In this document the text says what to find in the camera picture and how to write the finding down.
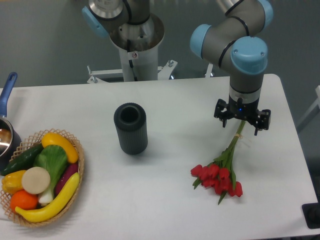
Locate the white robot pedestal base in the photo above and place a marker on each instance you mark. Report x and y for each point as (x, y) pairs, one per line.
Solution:
(138, 47)

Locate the dark grey ribbed vase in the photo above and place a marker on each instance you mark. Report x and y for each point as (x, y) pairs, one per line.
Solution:
(130, 121)

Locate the red tulip bouquet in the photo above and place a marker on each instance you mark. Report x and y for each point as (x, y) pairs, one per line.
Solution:
(220, 174)

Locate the green bok choy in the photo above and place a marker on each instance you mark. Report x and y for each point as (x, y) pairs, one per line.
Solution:
(53, 159)

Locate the black device table edge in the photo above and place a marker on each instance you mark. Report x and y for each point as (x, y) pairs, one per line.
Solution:
(311, 212)

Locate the beige round disc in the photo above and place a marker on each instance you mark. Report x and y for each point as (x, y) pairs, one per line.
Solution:
(35, 180)

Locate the orange fruit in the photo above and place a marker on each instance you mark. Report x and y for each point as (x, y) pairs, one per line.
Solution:
(23, 200)

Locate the green cucumber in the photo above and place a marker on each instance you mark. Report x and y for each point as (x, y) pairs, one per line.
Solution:
(23, 161)

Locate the yellow bell pepper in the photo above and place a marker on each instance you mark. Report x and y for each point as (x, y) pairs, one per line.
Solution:
(12, 182)

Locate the yellow banana squash lower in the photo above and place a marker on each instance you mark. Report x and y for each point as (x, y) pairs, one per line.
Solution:
(56, 206)

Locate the purple eggplant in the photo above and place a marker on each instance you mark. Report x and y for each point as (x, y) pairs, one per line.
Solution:
(69, 171)

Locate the blue handled saucepan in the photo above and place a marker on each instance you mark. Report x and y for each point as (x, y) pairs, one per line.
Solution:
(9, 138)

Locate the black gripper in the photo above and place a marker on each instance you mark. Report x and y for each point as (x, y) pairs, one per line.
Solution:
(249, 112)

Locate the woven wicker basket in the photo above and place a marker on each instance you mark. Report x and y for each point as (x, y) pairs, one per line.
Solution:
(33, 140)

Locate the white frame at right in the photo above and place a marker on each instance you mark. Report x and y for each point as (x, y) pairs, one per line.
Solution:
(310, 113)

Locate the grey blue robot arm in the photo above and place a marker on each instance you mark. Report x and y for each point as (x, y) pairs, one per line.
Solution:
(233, 46)

